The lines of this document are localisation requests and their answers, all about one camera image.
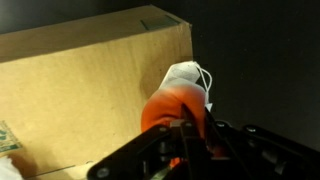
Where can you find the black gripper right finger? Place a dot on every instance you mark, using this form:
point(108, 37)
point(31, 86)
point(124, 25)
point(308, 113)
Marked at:
point(261, 154)

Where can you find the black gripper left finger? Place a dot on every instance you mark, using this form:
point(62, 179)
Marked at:
point(147, 154)

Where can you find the red and green plush radish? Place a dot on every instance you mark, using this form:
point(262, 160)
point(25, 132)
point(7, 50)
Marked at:
point(185, 84)

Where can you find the white plush toy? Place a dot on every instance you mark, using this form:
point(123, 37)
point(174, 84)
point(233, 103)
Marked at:
point(7, 170)

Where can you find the large cardboard box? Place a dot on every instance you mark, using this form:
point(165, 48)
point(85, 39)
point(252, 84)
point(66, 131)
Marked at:
point(71, 93)

